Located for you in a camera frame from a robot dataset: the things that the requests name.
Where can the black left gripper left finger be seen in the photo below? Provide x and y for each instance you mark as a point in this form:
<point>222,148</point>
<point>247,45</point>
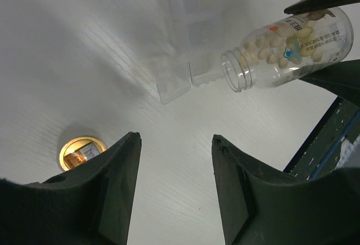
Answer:
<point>90,204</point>

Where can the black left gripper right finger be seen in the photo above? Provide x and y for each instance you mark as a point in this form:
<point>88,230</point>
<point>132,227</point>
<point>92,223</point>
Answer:
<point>262,205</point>

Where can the clear pill bottle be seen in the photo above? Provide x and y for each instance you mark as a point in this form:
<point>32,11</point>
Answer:
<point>288,49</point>

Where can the orange bottle cap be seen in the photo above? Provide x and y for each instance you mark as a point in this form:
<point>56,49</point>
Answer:
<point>78,151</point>

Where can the translucent weekly pill organizer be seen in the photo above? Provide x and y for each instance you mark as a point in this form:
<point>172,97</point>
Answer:
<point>198,29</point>

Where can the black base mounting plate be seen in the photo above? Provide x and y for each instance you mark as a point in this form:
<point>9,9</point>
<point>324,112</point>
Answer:
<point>330,145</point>

